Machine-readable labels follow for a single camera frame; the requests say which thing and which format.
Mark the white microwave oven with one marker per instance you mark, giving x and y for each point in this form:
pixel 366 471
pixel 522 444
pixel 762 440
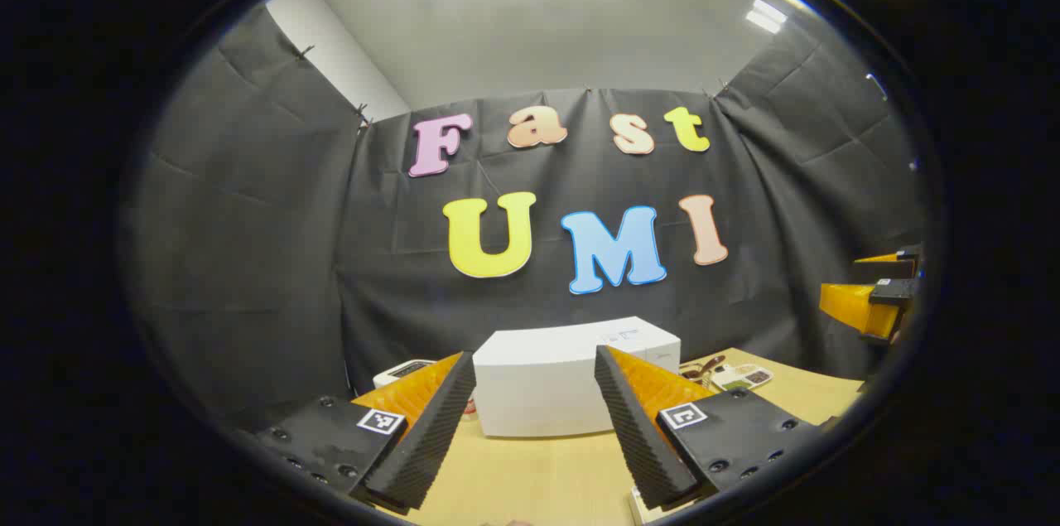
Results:
pixel 538 385

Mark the white toaster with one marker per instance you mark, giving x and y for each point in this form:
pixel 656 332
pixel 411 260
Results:
pixel 402 370

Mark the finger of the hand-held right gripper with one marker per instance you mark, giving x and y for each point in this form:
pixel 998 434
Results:
pixel 886 269
pixel 894 290

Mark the small ceiling light panel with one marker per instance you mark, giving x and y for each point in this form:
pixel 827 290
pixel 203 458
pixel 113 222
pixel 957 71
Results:
pixel 766 15

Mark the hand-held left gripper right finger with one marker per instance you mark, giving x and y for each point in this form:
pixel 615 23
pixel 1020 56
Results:
pixel 642 443

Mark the white divided grain dish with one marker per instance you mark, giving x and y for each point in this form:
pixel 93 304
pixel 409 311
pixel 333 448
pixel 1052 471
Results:
pixel 745 378

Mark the metal utensil holder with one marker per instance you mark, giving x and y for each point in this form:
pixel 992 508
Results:
pixel 694 373

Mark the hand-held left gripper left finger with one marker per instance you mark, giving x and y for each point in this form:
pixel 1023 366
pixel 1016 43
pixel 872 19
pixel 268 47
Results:
pixel 422 443

